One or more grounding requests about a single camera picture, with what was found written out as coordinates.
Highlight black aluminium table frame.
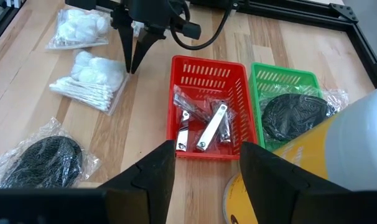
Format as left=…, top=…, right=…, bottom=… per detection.
left=0, top=0, right=377, bottom=90

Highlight labelled vanity pad bag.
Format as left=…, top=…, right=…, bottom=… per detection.
left=131, top=21, right=143, bottom=38

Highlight bagged metal nail clippers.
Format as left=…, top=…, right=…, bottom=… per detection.
left=195, top=98, right=238, bottom=153
left=172, top=84, right=210, bottom=153

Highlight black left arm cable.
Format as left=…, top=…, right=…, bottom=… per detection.
left=168, top=0, right=236, bottom=51

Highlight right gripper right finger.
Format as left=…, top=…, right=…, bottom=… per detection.
left=240, top=141, right=351, bottom=224

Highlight bagged white cotton pads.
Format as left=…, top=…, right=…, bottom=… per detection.
left=45, top=8, right=111, bottom=50

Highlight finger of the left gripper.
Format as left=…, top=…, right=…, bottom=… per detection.
left=131, top=30, right=164, bottom=75
left=118, top=23, right=135, bottom=74

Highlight red plastic slotted basket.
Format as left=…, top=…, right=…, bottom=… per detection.
left=165, top=55, right=258, bottom=161

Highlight bagged cotton balls and swabs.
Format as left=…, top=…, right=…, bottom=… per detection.
left=49, top=50, right=130, bottom=116

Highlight yellow disinfecting wipes canister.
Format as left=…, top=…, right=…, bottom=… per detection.
left=222, top=83, right=377, bottom=224

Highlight green plastic slotted basket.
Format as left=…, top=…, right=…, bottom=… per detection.
left=249, top=62, right=325, bottom=152

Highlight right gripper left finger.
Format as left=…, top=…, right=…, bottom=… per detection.
left=98, top=139, right=177, bottom=224

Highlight bagged black hair net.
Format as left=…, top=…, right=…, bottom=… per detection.
left=258, top=83, right=350, bottom=147
left=0, top=117, right=102, bottom=189

